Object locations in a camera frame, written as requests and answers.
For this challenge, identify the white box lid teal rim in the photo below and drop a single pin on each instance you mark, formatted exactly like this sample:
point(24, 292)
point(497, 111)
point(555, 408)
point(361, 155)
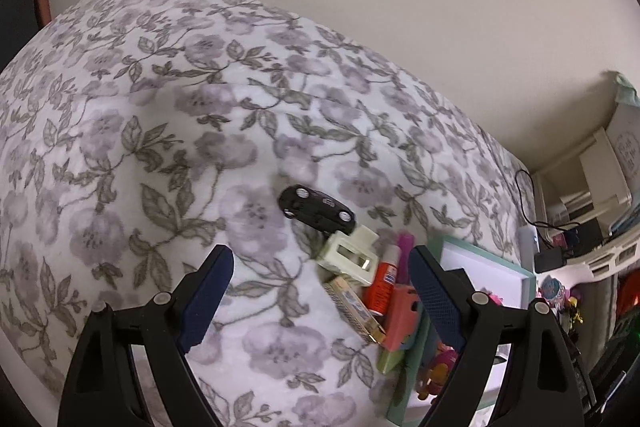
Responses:
point(499, 305)

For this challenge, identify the pink dog toy figure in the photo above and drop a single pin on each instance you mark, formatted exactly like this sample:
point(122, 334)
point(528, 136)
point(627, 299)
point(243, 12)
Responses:
point(433, 378)

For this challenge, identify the green highlighter block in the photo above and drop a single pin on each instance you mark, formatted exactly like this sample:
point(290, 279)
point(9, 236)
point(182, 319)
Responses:
point(388, 360)

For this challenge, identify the salmon pink eraser box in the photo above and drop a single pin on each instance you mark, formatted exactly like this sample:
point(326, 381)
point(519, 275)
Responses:
point(402, 318)

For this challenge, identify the black power adapter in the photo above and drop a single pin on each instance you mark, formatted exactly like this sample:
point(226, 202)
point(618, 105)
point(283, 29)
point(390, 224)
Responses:
point(549, 259)

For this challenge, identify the colourful metal wristwatch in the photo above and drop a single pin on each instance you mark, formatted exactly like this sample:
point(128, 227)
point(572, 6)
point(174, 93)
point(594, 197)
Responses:
point(553, 291)

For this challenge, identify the cream hair claw clip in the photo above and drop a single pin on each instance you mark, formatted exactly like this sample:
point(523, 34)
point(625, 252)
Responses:
point(351, 255)

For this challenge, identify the white printed booklet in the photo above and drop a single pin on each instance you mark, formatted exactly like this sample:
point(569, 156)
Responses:
point(623, 132)

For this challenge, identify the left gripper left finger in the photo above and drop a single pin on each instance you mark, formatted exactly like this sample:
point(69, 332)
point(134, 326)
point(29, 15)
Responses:
point(199, 294)

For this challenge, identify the white shelf unit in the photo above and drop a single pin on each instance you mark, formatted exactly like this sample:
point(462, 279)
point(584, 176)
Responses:
point(584, 183)

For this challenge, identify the floral grey white blanket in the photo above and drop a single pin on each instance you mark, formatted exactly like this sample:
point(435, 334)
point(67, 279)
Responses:
point(138, 134)

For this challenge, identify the white plastic basket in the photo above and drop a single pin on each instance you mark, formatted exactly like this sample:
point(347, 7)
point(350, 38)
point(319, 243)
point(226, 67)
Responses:
point(616, 253)

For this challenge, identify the red white glue tube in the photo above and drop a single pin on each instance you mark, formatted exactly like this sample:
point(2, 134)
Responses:
point(377, 296)

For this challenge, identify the white power strip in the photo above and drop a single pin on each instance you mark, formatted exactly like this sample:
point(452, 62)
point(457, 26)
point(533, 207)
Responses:
point(528, 246)

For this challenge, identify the silver gold harmonica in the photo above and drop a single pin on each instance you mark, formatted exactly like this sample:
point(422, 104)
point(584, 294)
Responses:
point(353, 309)

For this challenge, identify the black toy car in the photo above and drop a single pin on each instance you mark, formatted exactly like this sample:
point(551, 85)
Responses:
point(317, 210)

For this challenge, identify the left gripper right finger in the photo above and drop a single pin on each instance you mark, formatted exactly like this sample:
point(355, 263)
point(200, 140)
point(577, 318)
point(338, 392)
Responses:
point(443, 293)

